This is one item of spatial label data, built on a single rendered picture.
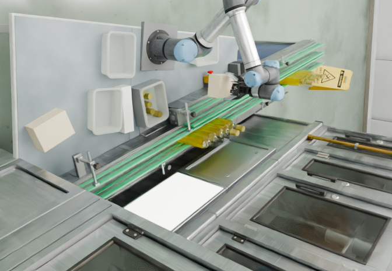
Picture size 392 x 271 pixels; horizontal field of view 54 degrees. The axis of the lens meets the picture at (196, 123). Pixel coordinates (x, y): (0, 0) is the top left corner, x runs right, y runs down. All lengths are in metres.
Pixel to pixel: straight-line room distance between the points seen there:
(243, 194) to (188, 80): 0.85
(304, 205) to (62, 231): 1.09
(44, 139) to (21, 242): 0.61
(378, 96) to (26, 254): 7.49
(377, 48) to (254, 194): 6.26
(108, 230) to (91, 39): 1.01
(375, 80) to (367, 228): 6.44
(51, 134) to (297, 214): 1.13
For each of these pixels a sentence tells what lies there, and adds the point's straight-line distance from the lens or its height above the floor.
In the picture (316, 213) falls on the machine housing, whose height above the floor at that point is 1.73.
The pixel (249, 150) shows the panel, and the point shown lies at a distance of 2.23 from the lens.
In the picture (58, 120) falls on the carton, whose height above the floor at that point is 0.82.
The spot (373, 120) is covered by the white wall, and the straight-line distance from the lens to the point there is 8.36.
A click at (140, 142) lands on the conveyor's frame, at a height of 0.84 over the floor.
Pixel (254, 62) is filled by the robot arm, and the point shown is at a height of 1.40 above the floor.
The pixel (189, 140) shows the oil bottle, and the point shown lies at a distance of 2.13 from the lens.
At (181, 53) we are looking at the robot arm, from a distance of 1.99.
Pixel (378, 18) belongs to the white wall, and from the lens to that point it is 7.81.
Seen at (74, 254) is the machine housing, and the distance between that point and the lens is 1.16.
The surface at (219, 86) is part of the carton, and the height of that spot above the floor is 1.12.
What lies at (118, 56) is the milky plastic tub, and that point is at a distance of 2.01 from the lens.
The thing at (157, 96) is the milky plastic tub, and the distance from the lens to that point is 2.16.
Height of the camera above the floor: 2.33
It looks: 39 degrees down
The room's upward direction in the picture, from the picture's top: 103 degrees clockwise
